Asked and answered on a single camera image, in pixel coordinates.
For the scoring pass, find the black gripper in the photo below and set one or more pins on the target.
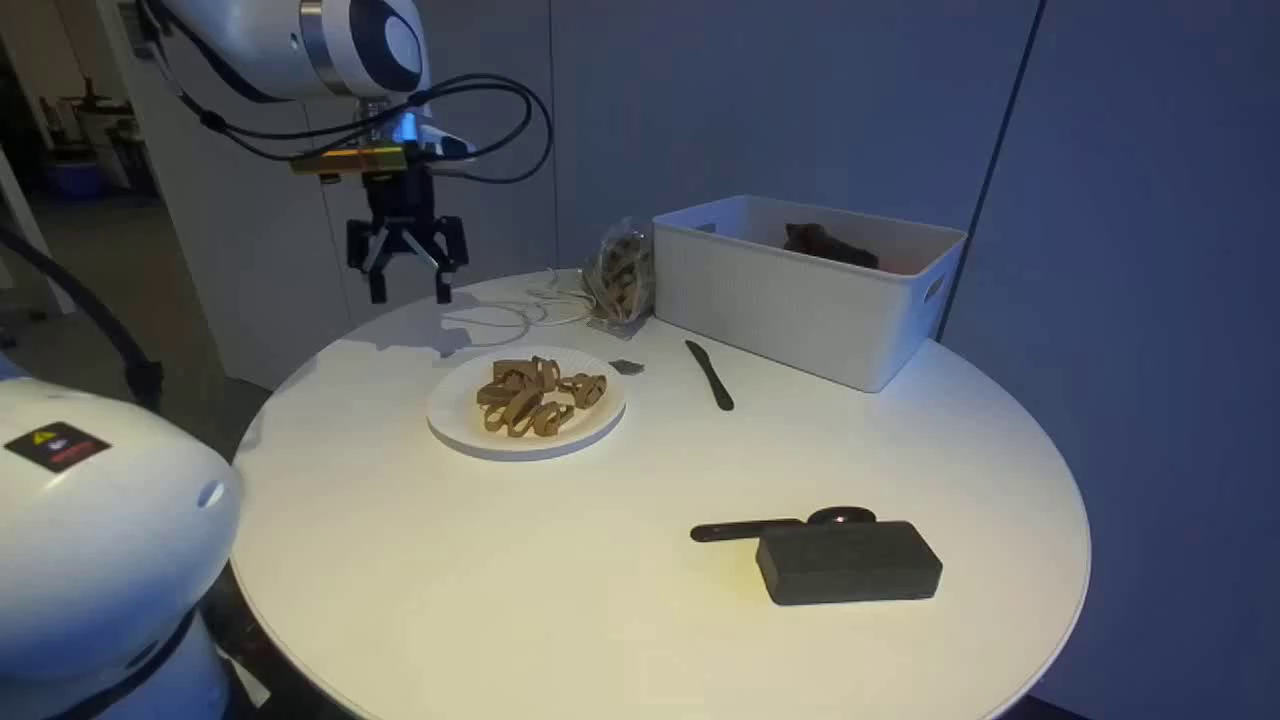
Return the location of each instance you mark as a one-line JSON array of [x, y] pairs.
[[400, 214]]

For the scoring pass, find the brown food pieces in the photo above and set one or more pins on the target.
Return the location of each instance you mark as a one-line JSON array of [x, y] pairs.
[[533, 398]]

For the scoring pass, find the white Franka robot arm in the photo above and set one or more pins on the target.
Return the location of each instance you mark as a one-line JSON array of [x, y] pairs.
[[82, 562]]

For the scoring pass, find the white round plate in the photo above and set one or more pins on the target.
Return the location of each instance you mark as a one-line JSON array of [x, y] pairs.
[[525, 420]]

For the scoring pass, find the small dark clip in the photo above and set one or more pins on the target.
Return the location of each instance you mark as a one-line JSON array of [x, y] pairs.
[[626, 365]]

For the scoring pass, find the black pen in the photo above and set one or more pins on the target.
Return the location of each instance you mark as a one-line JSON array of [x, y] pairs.
[[711, 373]]

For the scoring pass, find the blue background container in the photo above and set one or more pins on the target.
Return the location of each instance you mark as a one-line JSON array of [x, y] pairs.
[[72, 179]]

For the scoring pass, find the white plastic storage bin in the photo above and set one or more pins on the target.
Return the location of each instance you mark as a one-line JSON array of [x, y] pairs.
[[801, 303]]

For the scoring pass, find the dark object inside bin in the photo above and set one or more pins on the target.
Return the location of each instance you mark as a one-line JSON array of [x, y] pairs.
[[824, 246]]

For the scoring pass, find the black rectangular case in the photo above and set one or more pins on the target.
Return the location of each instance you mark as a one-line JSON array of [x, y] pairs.
[[849, 562]]

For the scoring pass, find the yellow wrist camera mount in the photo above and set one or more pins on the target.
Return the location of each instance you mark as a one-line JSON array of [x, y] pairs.
[[346, 163]]

